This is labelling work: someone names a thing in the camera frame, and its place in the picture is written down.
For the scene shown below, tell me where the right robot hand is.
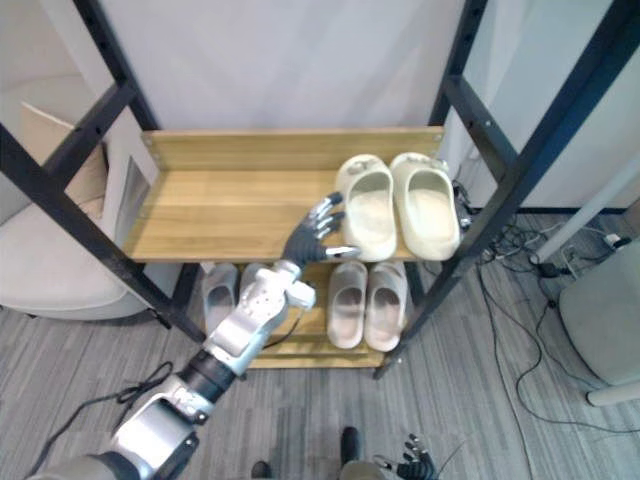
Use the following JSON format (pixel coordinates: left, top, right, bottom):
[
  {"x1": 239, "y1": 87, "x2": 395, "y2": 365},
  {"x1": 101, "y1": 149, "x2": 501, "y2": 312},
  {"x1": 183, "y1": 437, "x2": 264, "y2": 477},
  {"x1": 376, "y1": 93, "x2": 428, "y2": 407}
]
[{"x1": 374, "y1": 432, "x2": 438, "y2": 480}]

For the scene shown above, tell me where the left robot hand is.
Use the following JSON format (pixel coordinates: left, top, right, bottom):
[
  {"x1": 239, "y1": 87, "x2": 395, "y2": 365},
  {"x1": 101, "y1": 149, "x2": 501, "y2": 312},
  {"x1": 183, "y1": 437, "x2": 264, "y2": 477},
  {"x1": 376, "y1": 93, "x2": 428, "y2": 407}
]
[{"x1": 281, "y1": 191, "x2": 363, "y2": 268}]

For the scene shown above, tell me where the cream foam slipper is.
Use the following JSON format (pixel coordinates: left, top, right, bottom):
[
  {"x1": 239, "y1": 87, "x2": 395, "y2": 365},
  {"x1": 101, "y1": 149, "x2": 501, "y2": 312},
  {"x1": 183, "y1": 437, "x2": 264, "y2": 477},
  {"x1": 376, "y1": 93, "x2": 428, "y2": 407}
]
[
  {"x1": 333, "y1": 153, "x2": 400, "y2": 262},
  {"x1": 388, "y1": 152, "x2": 462, "y2": 261}
]

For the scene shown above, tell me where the wide wooden rack shelf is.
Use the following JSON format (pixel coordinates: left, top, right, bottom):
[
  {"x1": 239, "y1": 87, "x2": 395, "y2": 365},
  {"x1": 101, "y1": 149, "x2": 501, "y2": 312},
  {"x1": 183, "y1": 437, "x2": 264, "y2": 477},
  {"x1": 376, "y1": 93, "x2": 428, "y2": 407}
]
[{"x1": 122, "y1": 125, "x2": 464, "y2": 264}]

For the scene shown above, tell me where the narrow wooden rack shelf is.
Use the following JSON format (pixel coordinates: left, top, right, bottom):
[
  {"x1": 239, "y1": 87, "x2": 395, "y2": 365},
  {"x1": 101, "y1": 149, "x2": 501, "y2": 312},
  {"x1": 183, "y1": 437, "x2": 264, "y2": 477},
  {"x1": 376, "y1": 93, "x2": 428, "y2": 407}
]
[{"x1": 198, "y1": 259, "x2": 417, "y2": 371}]

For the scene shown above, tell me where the silver right robot leg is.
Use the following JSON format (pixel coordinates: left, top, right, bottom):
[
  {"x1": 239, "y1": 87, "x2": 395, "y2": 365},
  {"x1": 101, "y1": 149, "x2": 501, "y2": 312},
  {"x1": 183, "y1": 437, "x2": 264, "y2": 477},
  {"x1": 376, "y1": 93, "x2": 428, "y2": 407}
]
[{"x1": 339, "y1": 459, "x2": 389, "y2": 480}]

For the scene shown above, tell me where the dark right robot foot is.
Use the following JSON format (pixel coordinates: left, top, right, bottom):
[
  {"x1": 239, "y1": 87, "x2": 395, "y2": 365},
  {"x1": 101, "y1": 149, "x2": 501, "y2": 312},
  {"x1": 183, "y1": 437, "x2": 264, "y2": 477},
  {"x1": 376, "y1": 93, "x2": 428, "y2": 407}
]
[{"x1": 340, "y1": 426, "x2": 360, "y2": 464}]

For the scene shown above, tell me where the grey foam slipper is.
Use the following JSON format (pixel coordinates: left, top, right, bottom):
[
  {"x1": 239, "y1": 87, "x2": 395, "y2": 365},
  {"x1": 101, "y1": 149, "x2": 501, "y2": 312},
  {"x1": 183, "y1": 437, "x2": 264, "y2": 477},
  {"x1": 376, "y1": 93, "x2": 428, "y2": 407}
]
[
  {"x1": 239, "y1": 263, "x2": 272, "y2": 304},
  {"x1": 201, "y1": 262, "x2": 240, "y2": 337}
]

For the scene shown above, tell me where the beige foam slipper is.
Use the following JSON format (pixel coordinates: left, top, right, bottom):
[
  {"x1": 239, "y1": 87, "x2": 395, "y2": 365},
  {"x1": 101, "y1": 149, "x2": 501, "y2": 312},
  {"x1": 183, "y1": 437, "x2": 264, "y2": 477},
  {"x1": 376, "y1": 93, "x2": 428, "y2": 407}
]
[
  {"x1": 363, "y1": 260, "x2": 409, "y2": 352},
  {"x1": 325, "y1": 260, "x2": 370, "y2": 350}
]

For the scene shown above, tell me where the white round stool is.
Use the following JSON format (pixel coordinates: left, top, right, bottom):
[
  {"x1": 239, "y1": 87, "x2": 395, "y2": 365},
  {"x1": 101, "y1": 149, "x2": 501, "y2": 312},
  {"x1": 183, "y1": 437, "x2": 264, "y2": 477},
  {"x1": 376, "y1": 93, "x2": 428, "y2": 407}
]
[{"x1": 557, "y1": 243, "x2": 640, "y2": 407}]

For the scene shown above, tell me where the white armchair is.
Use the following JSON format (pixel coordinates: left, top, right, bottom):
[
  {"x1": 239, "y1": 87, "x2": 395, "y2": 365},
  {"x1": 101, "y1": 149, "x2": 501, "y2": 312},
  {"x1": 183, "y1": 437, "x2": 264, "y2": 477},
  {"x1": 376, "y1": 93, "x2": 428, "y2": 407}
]
[{"x1": 0, "y1": 74, "x2": 167, "y2": 322}]

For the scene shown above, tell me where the white slanted table leg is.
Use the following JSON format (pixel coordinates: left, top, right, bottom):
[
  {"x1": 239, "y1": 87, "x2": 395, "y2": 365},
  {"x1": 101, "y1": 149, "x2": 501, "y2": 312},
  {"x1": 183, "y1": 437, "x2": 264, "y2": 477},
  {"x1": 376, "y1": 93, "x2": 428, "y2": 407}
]
[{"x1": 528, "y1": 163, "x2": 640, "y2": 265}]

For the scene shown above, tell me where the brown cardboard sheet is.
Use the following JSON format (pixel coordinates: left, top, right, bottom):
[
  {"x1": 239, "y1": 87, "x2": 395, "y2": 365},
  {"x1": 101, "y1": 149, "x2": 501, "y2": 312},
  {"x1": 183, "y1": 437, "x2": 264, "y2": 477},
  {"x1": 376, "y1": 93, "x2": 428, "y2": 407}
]
[{"x1": 19, "y1": 101, "x2": 109, "y2": 207}]

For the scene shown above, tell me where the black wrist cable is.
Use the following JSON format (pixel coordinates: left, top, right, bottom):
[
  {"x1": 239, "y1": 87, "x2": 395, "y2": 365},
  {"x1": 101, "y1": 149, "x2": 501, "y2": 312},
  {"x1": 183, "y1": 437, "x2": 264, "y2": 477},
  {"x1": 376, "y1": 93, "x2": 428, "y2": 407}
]
[{"x1": 263, "y1": 304, "x2": 307, "y2": 350}]

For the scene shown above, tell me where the long black floor cable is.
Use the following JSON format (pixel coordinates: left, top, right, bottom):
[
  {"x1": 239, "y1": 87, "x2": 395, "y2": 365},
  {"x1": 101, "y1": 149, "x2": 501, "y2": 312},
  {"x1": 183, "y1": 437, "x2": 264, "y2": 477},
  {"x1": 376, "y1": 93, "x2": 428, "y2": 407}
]
[{"x1": 477, "y1": 262, "x2": 640, "y2": 441}]

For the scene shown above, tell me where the tangled cable bundle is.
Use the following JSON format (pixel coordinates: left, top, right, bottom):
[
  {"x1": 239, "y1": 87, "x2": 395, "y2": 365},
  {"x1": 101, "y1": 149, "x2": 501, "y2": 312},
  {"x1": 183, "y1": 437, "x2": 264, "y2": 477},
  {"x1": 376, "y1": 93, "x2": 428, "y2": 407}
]
[{"x1": 479, "y1": 219, "x2": 569, "y2": 264}]

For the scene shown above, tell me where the black metal rack frame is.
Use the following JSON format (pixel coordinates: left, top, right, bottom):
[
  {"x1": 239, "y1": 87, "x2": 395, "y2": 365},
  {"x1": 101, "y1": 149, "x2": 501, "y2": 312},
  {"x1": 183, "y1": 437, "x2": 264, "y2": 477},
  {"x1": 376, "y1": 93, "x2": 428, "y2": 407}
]
[{"x1": 0, "y1": 0, "x2": 640, "y2": 381}]

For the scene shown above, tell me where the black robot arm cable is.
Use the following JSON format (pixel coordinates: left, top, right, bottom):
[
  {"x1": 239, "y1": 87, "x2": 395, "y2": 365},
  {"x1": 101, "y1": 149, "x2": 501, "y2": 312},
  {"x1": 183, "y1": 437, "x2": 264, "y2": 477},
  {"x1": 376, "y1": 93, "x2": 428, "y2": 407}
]
[{"x1": 27, "y1": 361, "x2": 175, "y2": 480}]

